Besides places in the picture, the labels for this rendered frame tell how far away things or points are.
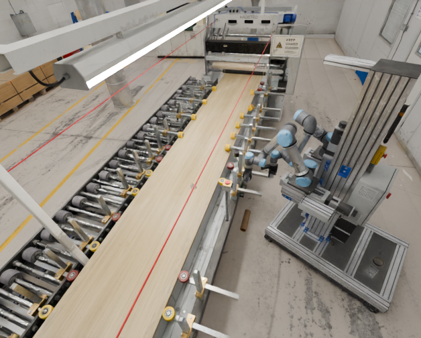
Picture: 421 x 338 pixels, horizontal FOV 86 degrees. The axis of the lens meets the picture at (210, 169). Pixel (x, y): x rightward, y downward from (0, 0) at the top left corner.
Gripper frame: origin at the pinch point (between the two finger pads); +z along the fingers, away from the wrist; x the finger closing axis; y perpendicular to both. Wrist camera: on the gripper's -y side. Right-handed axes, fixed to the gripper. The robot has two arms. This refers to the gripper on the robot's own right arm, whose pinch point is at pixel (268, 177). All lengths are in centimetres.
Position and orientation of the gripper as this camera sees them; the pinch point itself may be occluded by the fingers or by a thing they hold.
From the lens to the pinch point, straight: 251.8
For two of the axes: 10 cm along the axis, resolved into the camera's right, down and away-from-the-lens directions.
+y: 9.5, 1.8, -2.7
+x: 3.2, -6.6, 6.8
